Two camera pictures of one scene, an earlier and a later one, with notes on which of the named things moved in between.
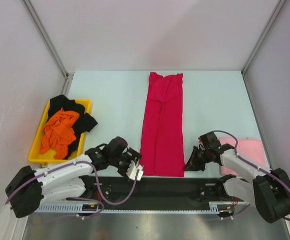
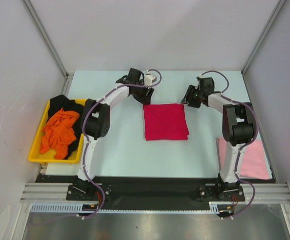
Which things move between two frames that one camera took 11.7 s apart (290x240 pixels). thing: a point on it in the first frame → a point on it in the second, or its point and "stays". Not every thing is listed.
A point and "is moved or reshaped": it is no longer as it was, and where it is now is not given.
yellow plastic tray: x=36 y=155 stays
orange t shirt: x=58 y=133 stays
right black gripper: x=192 y=164 → x=189 y=97
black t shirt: x=85 y=122 stays
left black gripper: x=134 y=156 → x=145 y=99
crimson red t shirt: x=163 y=152 is moved or reshaped
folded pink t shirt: x=251 y=150 stays
